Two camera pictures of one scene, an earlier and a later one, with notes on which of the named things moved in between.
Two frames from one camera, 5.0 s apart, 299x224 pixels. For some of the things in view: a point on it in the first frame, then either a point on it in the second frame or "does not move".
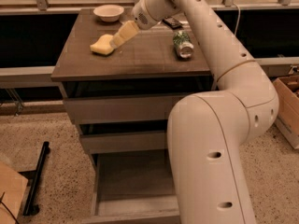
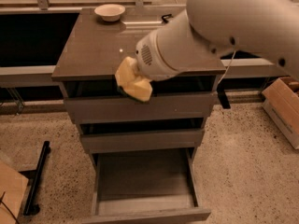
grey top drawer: x=122 y=110 does not move
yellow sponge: x=103 y=46 to x=130 y=81
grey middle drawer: x=124 y=142 does not move
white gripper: x=140 y=16 to x=146 y=60
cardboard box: x=287 y=116 does not move
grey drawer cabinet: x=121 y=81 does not move
